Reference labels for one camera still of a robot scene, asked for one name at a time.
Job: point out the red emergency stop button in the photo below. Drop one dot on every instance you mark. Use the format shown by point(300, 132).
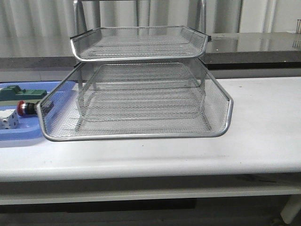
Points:
point(27, 109)

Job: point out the silver mesh top tray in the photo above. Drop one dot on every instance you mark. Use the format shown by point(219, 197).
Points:
point(138, 43)

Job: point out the blue plastic tray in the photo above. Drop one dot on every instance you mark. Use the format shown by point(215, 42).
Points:
point(29, 127)

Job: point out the green terminal block module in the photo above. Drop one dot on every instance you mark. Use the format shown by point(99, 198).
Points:
point(14, 92)

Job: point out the dark grey back counter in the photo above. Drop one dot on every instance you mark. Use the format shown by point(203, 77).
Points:
point(225, 51)

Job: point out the white electrical component block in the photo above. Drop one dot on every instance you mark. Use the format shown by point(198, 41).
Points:
point(9, 119)

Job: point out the white table leg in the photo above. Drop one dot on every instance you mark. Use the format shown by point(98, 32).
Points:
point(291, 208)

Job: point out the silver metal rack frame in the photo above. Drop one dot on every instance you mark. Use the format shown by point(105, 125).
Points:
point(159, 74)

